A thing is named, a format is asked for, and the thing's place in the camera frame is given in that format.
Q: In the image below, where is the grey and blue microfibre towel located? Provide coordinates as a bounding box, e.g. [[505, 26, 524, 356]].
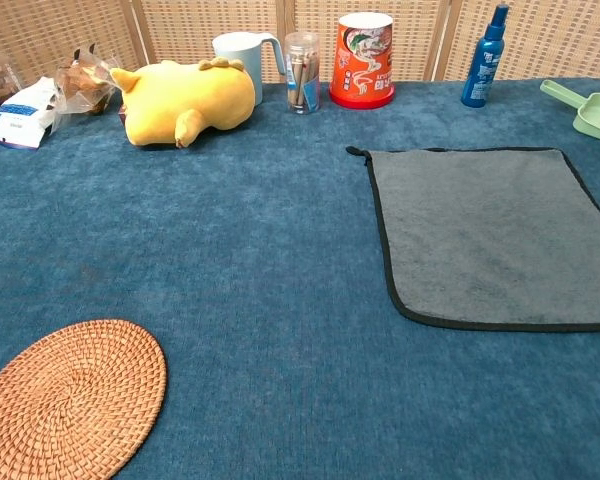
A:
[[345, 145, 600, 333]]

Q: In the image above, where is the blue plush tablecloth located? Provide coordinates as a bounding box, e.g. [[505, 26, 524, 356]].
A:
[[0, 77, 600, 480]]

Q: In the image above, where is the clear jar of sticks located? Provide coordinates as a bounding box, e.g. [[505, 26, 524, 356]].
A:
[[284, 31, 322, 116]]

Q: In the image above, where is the yellow plush toy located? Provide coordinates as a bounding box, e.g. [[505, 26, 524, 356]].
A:
[[109, 57, 257, 150]]

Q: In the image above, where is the orange instant noodle cup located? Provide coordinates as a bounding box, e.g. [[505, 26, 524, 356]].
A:
[[328, 11, 396, 110]]

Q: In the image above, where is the light blue plastic mug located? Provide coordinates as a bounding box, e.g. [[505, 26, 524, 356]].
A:
[[211, 31, 287, 106]]

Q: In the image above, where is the blue spray bottle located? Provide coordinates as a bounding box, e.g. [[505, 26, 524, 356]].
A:
[[460, 3, 511, 109]]

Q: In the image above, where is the clear bag of pastry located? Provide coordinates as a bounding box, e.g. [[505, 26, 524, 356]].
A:
[[53, 43, 124, 117]]

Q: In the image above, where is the round woven rattan placemat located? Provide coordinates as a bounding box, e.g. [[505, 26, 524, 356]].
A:
[[0, 319, 169, 480]]

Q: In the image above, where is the white snack bag blue label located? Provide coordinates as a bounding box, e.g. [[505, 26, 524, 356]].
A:
[[0, 75, 61, 151]]

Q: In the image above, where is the light green plastic scoop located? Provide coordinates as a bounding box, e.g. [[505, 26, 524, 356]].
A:
[[539, 79, 600, 142]]

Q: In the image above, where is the wicker folding screen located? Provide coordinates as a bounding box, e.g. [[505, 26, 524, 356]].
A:
[[0, 0, 600, 86]]

